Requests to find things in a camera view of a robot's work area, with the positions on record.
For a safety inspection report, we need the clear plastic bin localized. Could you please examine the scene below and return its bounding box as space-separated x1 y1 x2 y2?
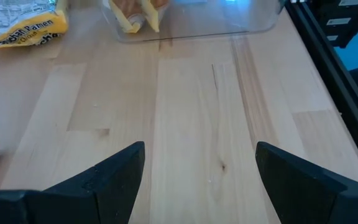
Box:
99 0 287 44

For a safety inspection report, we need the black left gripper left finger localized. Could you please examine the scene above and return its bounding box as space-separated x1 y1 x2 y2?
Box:
0 141 146 224

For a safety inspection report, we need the black equipment case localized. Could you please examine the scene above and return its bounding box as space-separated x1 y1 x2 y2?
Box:
303 0 358 49

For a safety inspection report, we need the yellow Maruchan ramen pack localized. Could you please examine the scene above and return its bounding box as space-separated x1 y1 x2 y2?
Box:
140 0 170 34
108 0 144 34
0 0 70 50

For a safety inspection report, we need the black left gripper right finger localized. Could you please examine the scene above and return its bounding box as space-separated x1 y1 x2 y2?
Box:
255 141 358 224

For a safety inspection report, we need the black aluminium table frame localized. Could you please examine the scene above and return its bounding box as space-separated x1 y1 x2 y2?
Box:
286 0 358 184

